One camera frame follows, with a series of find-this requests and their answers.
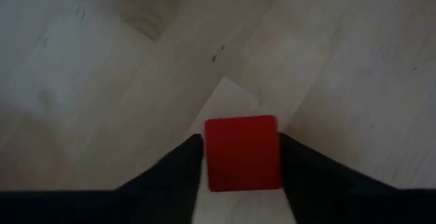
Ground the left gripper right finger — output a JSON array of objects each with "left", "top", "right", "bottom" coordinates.
[{"left": 279, "top": 132, "right": 436, "bottom": 224}]

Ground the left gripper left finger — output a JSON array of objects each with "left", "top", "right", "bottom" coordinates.
[{"left": 0, "top": 133, "right": 205, "bottom": 224}]

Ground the red foam cube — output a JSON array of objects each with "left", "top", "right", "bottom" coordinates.
[{"left": 203, "top": 114, "right": 283, "bottom": 193}]

